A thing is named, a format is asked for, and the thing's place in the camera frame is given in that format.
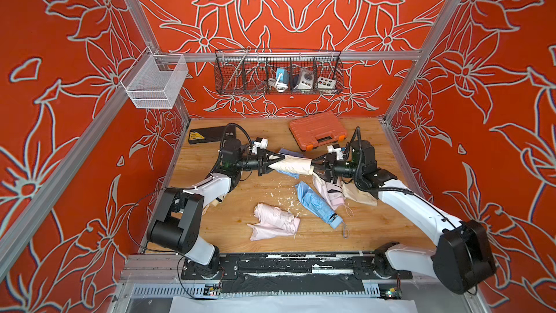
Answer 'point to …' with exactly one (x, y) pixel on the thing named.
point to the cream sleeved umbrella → (295, 164)
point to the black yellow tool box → (200, 135)
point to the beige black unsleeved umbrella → (214, 203)
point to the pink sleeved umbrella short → (337, 197)
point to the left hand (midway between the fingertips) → (283, 161)
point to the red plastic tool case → (313, 132)
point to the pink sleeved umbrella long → (268, 214)
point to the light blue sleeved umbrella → (294, 154)
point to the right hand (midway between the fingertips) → (305, 167)
